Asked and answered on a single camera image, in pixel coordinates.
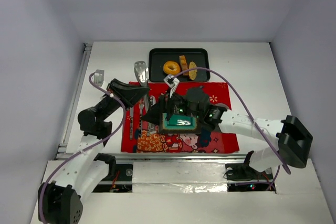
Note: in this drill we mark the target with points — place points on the metal serving tongs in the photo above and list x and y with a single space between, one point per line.
141 72

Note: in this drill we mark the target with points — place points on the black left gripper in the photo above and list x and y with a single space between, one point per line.
115 91

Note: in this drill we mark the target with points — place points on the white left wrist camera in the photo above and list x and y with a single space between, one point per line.
98 77

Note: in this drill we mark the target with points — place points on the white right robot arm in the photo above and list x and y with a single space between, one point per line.
289 141

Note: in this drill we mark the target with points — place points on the aluminium frame rail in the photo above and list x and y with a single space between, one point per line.
249 66

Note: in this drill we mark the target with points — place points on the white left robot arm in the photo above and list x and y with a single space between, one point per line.
61 196

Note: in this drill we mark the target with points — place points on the red patterned placemat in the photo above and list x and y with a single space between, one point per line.
204 142

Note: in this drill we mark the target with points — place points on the black baking tray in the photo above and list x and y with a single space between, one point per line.
158 57

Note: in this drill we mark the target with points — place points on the lilac mug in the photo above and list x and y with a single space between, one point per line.
223 107

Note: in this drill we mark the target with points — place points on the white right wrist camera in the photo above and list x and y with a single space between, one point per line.
171 81

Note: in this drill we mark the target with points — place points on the brown bread slice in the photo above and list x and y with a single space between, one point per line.
183 63

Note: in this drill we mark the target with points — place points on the silver foil covered panel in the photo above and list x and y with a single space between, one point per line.
178 177

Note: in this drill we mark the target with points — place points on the patterned handle fork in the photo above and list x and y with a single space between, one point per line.
141 107

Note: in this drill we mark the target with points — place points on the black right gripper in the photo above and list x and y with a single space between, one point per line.
165 106

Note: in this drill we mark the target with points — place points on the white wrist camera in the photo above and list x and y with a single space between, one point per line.
98 77
171 81

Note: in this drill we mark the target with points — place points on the glazed donut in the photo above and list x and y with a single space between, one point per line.
171 67

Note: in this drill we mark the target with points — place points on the patterned handle spoon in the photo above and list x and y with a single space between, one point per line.
151 127

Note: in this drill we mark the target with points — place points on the pale bread slice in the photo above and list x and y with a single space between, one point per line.
192 74

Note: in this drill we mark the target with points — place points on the patterned handle knife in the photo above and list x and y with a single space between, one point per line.
131 122

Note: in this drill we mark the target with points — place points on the teal square plate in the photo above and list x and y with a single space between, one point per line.
177 124

